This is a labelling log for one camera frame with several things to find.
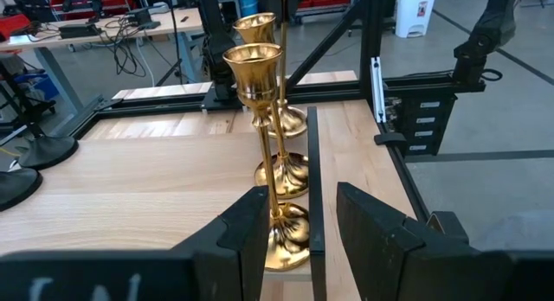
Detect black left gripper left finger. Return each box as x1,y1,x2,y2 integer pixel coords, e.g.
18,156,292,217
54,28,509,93
171,185,271,301

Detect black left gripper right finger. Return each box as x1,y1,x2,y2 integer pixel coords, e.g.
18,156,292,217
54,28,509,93
336,182,480,301

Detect gold candle stick holder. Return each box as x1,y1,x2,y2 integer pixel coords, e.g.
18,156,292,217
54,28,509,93
266,0,308,140
222,42,311,272
232,11,310,201

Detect black round stand bases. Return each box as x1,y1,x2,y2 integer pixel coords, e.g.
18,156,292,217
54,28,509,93
15,118,80,171

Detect black candle stick holder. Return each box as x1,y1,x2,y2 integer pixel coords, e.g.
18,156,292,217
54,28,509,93
0,167,43,212

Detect blue barrel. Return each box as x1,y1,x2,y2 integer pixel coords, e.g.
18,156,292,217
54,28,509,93
236,0,260,17

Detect black tripod pole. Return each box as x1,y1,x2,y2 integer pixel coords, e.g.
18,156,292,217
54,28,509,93
155,0,187,88

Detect wooden desk grey legs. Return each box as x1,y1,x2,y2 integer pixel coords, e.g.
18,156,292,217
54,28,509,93
0,6,204,116

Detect black box white labels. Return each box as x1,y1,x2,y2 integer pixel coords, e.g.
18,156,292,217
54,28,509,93
384,93,458,157

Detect white waste bin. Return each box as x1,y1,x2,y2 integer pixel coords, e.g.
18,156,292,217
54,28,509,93
394,0,440,39

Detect black desk device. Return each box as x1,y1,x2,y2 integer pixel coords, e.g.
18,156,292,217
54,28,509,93
125,6,162,30

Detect black power supply box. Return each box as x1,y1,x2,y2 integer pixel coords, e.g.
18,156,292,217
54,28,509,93
58,22,104,40

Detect blue crate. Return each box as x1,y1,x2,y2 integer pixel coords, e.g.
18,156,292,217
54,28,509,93
12,71,61,104

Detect red box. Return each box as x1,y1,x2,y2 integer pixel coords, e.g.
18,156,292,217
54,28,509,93
0,13,32,42

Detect black aluminium table frame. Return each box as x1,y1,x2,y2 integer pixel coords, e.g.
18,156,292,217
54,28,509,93
51,0,488,246

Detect white bracket strip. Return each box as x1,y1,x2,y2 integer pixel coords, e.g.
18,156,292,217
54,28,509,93
370,56,387,124

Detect black cable tangle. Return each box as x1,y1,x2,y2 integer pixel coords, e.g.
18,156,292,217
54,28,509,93
97,15,151,80

